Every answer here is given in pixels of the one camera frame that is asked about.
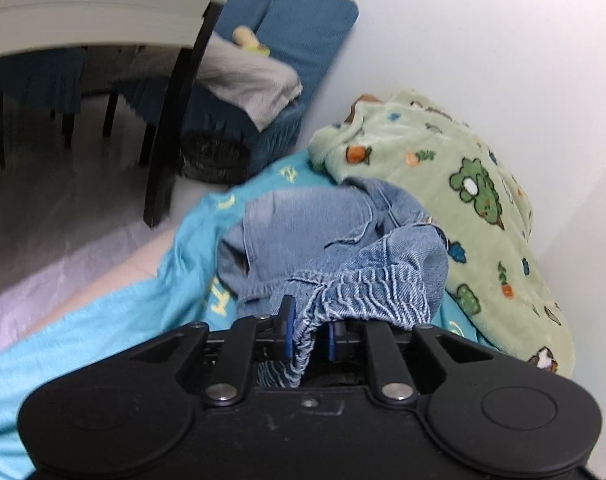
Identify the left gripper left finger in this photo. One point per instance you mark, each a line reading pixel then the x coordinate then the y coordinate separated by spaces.
pixel 285 328

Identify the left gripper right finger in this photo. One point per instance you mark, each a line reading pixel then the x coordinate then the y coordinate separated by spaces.
pixel 336 342

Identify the blue denim jeans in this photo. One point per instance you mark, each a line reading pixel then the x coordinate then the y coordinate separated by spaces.
pixel 363 249

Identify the turquoise patterned bed sheet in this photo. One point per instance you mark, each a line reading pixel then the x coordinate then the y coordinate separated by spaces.
pixel 186 289

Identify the green dinosaur fleece blanket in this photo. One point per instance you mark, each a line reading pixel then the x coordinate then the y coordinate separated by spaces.
pixel 414 143

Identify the black round bin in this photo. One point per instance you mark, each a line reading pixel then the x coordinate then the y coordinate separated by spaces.
pixel 209 157

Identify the grey cloth on chair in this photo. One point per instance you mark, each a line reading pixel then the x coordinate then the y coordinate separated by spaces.
pixel 257 84

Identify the yellow plush toy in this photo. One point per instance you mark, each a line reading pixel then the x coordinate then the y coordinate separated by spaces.
pixel 246 39

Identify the blue cushioned sofa chair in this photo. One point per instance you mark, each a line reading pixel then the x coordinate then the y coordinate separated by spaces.
pixel 304 34

